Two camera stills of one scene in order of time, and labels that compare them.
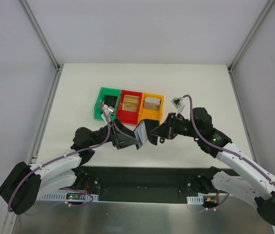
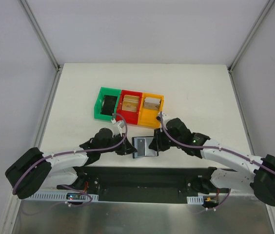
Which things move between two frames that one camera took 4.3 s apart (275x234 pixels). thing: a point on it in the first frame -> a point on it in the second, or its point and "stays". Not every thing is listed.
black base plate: (144, 185) stays
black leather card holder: (150, 125) -> (142, 145)
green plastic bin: (108, 96) stays
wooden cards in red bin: (129, 103) stays
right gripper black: (172, 126) -> (158, 140)
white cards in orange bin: (151, 103) stays
